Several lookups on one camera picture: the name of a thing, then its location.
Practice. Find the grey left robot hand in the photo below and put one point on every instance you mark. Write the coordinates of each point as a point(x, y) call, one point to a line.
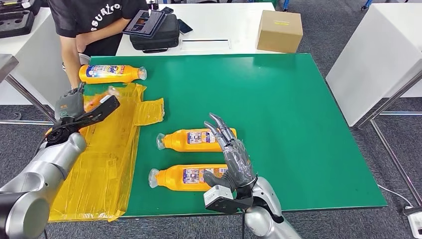
point(69, 105)

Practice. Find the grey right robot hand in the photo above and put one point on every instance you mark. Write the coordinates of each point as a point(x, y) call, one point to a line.
point(239, 165)

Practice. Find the orange detergent bottle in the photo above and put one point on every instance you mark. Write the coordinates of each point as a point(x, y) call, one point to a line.
point(184, 142)
point(171, 179)
point(94, 100)
point(132, 74)

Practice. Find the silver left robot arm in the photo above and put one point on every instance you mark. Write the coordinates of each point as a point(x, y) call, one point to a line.
point(43, 168)

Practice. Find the white desk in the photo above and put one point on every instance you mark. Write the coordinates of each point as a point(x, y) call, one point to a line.
point(224, 23)
point(36, 72)

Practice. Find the yellow plastic sheet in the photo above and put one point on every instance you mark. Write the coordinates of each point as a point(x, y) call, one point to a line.
point(105, 165)

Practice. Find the grey metal side table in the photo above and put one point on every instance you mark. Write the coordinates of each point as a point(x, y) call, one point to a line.
point(6, 62)

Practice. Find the green table board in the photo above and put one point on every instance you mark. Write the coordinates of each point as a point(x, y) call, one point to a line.
point(280, 99)

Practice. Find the person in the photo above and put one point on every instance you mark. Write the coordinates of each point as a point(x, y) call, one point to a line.
point(89, 19)

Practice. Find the black tablet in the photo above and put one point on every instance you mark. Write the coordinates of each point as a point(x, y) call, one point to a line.
point(144, 22)

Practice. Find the black equipment case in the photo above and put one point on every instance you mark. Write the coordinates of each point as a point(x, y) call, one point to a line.
point(16, 5)

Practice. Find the black carry bag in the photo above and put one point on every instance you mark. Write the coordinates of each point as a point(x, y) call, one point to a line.
point(166, 36)

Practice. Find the black smartphone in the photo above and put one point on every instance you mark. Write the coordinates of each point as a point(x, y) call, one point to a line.
point(185, 26)
point(167, 10)

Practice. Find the brown cardboard box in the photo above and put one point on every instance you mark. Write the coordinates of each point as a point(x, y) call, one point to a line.
point(279, 31)

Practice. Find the blue metal leg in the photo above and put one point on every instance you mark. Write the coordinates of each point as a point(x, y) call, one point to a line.
point(286, 5)

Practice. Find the white table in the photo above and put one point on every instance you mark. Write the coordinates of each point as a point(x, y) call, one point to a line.
point(376, 59)

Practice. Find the white power strip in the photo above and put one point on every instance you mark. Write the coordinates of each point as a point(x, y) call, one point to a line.
point(414, 221)

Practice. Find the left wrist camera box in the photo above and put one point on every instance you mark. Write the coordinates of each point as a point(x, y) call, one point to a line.
point(105, 107)

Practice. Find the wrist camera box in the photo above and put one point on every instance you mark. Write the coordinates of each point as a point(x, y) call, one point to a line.
point(105, 107)
point(221, 199)

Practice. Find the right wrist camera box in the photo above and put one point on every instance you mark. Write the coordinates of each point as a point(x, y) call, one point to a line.
point(221, 199)

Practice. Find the metal table frame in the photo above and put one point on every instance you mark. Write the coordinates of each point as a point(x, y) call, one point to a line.
point(389, 99)

